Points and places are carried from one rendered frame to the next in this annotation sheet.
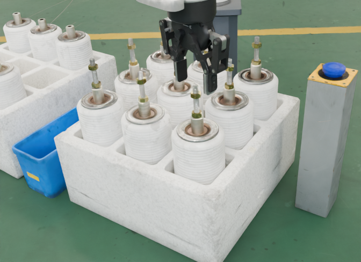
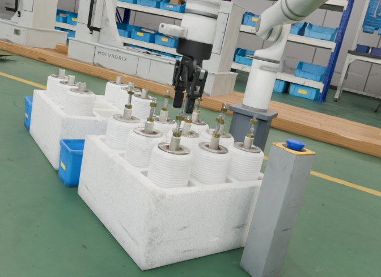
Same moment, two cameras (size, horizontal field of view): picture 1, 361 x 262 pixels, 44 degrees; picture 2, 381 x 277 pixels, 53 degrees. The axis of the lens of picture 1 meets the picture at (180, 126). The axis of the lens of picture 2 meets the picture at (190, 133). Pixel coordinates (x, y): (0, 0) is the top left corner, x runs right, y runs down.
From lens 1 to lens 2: 36 cm
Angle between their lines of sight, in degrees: 23
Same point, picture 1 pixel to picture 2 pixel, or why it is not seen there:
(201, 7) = (195, 46)
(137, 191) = (115, 185)
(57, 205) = (67, 192)
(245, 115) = (218, 159)
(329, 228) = not seen: outside the picture
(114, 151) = (116, 153)
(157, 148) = (143, 158)
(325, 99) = (280, 163)
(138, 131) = (135, 138)
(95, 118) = (115, 126)
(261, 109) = (241, 172)
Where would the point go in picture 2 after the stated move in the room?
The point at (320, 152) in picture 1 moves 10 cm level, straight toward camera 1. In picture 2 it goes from (267, 213) to (245, 224)
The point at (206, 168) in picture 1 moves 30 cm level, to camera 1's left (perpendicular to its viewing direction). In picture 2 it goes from (165, 176) to (50, 139)
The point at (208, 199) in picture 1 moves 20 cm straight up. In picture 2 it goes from (153, 194) to (172, 100)
